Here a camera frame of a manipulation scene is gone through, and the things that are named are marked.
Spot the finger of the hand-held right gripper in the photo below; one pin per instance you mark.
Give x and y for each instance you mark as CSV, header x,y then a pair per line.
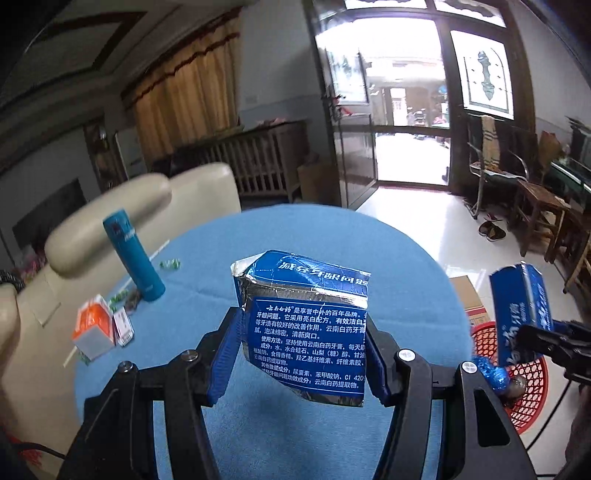
x,y
535,339

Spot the large blue carton piece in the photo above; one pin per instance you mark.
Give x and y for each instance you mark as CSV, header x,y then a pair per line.
x,y
307,327

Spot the brown paper bag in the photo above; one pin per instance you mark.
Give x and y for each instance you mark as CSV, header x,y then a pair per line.
x,y
549,145

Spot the orange and white box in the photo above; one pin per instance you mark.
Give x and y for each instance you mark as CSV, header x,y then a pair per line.
x,y
94,327

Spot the blue plastic shoe cover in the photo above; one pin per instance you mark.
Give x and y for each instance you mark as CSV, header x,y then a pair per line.
x,y
490,374

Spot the green candy wrapper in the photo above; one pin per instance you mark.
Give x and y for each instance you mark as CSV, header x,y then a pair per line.
x,y
170,264

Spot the white drinking straw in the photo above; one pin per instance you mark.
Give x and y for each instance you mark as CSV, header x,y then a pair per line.
x,y
159,250

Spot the cream leather sofa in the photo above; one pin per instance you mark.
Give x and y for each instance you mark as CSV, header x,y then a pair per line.
x,y
115,198

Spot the teal thermos bottle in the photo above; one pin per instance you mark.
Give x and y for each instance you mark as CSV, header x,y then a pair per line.
x,y
136,258

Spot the red plastic basket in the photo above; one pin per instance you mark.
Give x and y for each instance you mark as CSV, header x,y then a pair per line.
x,y
531,397

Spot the wooden crib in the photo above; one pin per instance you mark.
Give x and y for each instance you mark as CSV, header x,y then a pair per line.
x,y
258,161

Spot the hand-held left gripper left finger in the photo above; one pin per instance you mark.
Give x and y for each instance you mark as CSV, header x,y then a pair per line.
x,y
224,355

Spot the pair of dark slippers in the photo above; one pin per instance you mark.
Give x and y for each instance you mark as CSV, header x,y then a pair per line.
x,y
491,230

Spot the open wooden door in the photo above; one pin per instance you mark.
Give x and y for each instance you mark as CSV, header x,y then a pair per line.
x,y
351,157

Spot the flat cardboard sheet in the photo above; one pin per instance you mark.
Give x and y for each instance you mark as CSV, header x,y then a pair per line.
x,y
471,300

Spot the glass media stand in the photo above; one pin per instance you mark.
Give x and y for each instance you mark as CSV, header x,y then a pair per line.
x,y
570,170

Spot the wooden stool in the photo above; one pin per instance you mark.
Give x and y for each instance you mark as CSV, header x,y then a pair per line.
x,y
540,198

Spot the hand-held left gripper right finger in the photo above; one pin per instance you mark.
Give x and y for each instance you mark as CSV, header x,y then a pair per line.
x,y
379,369

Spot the plaid scarf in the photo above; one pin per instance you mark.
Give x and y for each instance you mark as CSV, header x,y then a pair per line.
x,y
490,143

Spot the small white medicine box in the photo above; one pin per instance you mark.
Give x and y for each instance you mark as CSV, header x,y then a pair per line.
x,y
123,327

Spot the tan curtain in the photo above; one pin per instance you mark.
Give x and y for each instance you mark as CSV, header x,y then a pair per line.
x,y
189,92

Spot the black wall television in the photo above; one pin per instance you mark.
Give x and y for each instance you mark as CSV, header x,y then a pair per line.
x,y
48,214

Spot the stained glass door panel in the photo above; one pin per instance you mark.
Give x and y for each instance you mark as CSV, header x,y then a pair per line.
x,y
485,83

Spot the narrow blue carton piece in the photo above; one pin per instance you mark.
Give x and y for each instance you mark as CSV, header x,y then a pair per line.
x,y
519,304

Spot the white appliance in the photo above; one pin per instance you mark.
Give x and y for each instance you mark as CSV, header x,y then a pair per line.
x,y
131,147

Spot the blue tablecloth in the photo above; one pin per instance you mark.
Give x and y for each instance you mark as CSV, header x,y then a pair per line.
x,y
286,221

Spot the brown cardboard box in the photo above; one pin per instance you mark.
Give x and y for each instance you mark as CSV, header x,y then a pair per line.
x,y
316,182

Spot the black metal chair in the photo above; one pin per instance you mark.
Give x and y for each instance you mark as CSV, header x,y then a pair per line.
x,y
489,180

